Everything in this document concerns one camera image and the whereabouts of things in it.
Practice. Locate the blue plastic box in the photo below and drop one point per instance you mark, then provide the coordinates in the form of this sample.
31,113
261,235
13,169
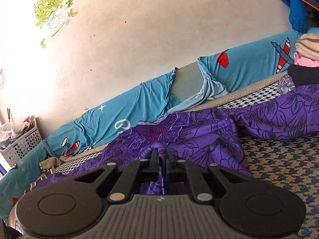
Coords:
2,170

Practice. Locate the grey sofa back cushion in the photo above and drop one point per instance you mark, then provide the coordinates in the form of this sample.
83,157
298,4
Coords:
187,79

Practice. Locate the grey floral garment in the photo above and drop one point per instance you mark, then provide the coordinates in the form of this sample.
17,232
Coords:
286,84

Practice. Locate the clear plastic bag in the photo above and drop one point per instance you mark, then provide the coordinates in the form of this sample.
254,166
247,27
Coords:
6,130

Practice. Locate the pink garment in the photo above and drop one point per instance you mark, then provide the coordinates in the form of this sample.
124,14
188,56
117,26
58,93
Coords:
304,61

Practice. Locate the houndstooth sofa cover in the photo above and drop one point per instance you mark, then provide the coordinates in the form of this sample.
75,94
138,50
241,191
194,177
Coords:
281,161

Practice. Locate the blue jacket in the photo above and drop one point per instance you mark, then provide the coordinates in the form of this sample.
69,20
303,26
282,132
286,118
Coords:
299,10

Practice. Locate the green brown striped folded garment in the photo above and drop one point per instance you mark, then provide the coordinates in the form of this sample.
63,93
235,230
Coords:
39,179

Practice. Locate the black garment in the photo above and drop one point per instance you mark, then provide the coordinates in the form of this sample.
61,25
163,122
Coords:
304,76

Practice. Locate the blue airplane cover pale lining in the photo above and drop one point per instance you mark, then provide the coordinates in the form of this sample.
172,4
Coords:
249,62

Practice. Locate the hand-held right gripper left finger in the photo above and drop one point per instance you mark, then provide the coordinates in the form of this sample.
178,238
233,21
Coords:
155,161

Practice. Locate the green plant wall sticker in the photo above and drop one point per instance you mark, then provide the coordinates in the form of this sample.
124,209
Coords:
51,7

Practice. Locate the white perforated laundry basket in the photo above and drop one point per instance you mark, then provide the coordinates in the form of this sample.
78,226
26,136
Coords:
25,142

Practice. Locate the cream garment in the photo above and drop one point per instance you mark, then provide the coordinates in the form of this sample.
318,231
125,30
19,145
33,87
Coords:
307,44

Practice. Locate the purple floral shirt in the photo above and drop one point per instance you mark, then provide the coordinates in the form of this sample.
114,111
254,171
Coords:
211,134

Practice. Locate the pink frame wall sticker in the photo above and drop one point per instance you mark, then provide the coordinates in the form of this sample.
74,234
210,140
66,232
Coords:
2,79

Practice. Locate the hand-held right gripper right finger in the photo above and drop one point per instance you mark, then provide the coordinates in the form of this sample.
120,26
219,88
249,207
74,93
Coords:
169,163

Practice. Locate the teal cover with yellow triangles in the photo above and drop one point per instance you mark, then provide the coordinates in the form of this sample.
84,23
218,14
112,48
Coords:
17,179

